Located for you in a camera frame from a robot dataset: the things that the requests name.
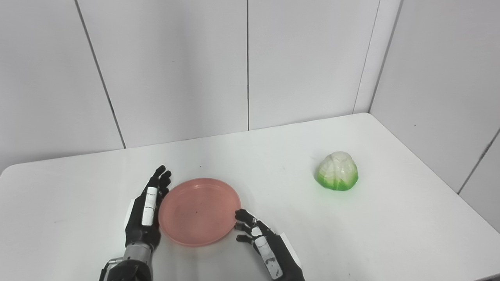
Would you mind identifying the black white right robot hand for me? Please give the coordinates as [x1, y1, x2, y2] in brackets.
[234, 209, 306, 281]

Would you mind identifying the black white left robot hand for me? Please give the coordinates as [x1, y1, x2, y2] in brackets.
[124, 165, 172, 250]

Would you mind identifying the pink round plate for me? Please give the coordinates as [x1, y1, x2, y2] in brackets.
[158, 178, 241, 247]

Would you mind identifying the green white toy cabbage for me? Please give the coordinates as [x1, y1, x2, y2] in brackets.
[316, 151, 359, 191]

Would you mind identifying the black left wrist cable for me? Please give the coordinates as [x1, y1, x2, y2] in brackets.
[99, 257, 125, 281]

